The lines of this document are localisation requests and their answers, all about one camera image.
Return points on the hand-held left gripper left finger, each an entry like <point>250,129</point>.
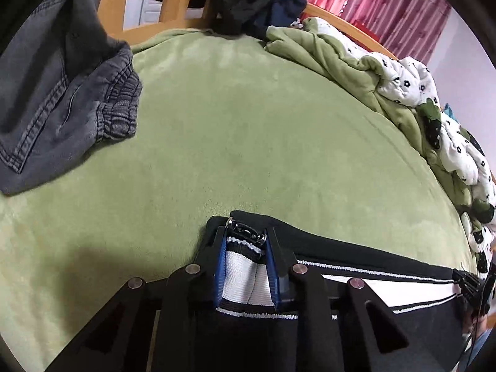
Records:
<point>221,273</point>

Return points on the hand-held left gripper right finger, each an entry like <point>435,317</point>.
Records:
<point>273,275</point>

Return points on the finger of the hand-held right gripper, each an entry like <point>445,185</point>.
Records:
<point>469,285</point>

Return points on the black pants with white stripe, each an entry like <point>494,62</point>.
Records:
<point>333,248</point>

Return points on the grey denim pants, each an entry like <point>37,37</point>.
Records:
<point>46,97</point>

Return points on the green fleece bed cover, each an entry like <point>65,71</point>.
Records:
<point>252,143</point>

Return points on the teal cloth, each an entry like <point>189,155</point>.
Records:
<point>449,111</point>

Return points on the white and green patterned quilt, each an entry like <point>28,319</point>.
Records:
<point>407,81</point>

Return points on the navy blue garment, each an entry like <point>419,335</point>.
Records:
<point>285,4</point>

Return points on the black jacket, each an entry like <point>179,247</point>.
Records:
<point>236,0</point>

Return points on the red curtain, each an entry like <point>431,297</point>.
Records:
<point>387,4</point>

